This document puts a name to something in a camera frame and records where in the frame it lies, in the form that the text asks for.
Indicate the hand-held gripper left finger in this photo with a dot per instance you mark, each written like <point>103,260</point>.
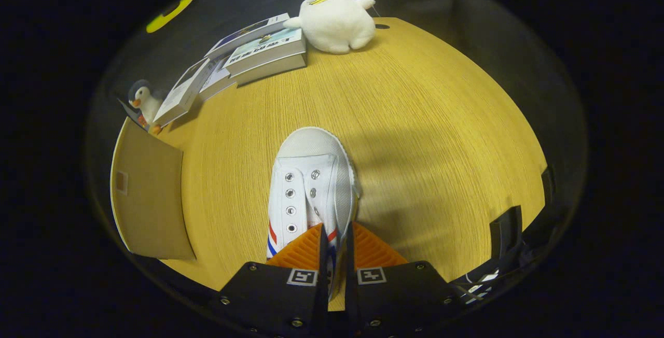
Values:
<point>275,301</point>

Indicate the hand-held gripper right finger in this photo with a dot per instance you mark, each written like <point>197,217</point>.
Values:
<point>394,301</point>

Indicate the beige fabric storage box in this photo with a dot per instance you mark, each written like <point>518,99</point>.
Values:
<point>150,203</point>

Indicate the white canvas shoe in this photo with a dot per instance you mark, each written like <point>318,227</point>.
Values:
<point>314,143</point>

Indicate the black table clamp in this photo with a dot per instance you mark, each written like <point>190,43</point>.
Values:
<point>547,185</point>
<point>506,234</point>

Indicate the white book with dark portrait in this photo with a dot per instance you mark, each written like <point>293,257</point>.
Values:
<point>181,94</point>

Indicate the thin white paper book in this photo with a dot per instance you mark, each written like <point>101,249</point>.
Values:
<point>218,81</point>

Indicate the thick white book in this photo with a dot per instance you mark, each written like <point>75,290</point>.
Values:
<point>275,70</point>

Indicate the penguin plush toy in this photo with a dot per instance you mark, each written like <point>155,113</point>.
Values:
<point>145,104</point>

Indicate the book with teal cover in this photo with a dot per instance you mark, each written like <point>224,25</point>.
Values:
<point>267,50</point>

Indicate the white book with blue picture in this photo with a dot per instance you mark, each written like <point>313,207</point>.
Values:
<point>249,34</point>

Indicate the white duck plush toy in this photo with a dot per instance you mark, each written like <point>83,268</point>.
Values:
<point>334,24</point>

